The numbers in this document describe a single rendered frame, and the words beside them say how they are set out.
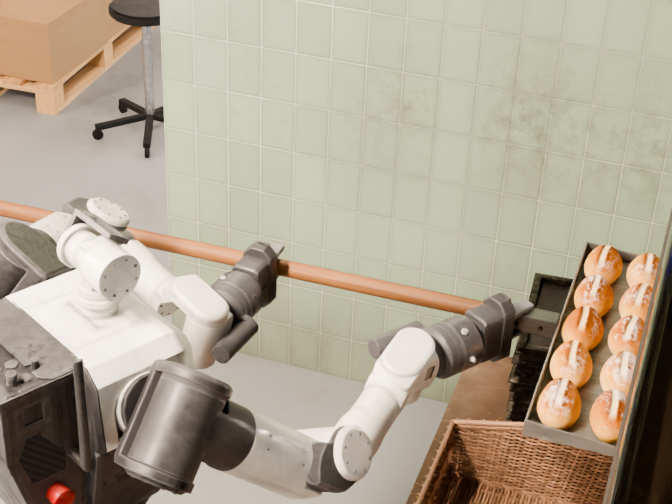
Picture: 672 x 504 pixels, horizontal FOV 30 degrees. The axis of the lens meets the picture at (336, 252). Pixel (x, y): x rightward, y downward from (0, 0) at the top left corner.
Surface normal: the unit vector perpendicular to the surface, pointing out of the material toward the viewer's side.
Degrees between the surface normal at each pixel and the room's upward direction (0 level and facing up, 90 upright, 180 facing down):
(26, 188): 0
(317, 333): 90
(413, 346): 13
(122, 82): 0
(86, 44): 90
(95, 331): 0
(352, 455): 61
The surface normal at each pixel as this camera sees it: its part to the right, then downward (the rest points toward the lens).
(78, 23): 0.95, 0.20
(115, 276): 0.66, 0.42
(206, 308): 0.26, -0.76
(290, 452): 0.77, -0.15
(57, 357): 0.04, -0.85
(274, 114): -0.33, 0.50
